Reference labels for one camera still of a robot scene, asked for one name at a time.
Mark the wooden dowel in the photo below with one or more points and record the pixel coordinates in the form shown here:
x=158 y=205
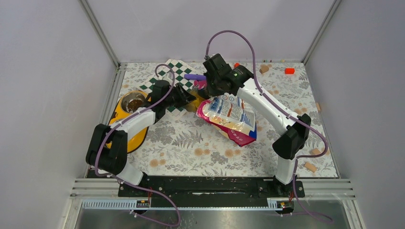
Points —
x=311 y=167

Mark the floral tablecloth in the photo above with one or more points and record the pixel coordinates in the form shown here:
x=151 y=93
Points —
x=190 y=146

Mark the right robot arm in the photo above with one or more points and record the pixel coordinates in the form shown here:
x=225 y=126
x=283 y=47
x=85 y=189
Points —
x=293 y=129

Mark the red rectangular block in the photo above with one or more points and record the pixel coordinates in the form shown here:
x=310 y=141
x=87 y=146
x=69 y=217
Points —
x=289 y=70

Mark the brown wooden block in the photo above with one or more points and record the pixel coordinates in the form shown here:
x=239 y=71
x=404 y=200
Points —
x=264 y=68

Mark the purple plastic cylinder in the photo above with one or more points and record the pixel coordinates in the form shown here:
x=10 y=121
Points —
x=195 y=77

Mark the green white checkered board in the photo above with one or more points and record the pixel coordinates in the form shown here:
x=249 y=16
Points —
x=180 y=69

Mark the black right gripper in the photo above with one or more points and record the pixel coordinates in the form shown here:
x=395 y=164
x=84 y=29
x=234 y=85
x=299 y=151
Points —
x=211 y=91

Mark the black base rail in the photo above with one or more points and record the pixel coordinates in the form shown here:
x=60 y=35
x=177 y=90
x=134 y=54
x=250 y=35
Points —
x=228 y=192

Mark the cat food bag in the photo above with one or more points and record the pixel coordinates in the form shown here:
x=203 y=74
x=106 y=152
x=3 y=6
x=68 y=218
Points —
x=230 y=115

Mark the yellow plastic scoop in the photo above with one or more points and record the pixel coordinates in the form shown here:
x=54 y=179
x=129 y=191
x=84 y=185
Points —
x=193 y=106

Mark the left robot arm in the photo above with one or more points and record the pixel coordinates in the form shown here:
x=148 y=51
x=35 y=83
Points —
x=109 y=143

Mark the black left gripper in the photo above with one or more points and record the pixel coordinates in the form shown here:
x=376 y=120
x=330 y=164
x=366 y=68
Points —
x=184 y=97

